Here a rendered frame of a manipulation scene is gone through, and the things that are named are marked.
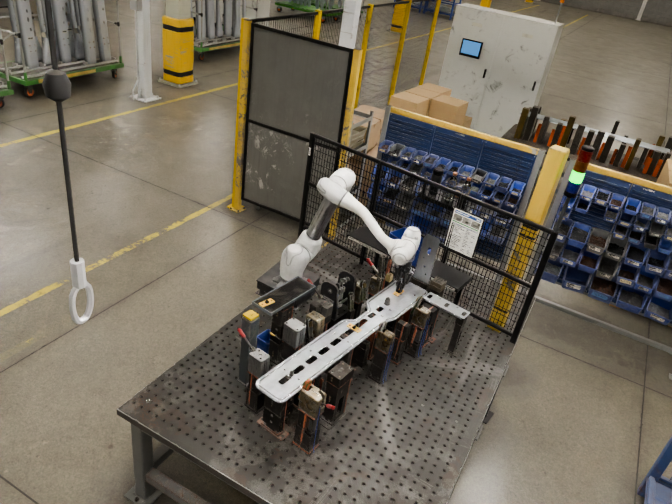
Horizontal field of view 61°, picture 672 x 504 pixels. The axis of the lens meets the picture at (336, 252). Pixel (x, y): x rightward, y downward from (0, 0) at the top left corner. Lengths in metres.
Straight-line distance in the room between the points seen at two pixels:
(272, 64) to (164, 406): 3.56
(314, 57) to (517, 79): 4.96
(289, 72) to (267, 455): 3.69
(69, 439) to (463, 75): 7.99
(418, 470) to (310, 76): 3.67
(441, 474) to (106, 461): 1.98
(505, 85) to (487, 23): 0.99
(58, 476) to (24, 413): 0.57
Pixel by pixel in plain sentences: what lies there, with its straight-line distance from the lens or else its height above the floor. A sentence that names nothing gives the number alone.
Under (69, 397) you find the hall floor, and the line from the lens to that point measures 4.24.
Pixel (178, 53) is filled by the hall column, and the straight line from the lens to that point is 10.50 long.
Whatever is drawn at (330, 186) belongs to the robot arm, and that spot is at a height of 1.60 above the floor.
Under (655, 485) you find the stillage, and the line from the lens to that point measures 4.36.
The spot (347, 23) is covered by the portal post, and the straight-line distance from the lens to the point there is 7.45.
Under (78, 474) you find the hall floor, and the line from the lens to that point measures 3.81.
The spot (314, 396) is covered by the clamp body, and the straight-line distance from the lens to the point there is 2.69.
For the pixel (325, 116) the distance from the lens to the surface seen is 5.43.
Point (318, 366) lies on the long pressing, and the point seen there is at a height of 1.00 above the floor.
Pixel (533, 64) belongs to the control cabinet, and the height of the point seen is 1.40.
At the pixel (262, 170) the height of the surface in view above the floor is 0.57.
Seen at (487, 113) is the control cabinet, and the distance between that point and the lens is 9.91.
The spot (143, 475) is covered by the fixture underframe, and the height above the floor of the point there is 0.23.
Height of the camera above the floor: 2.97
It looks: 31 degrees down
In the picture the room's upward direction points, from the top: 9 degrees clockwise
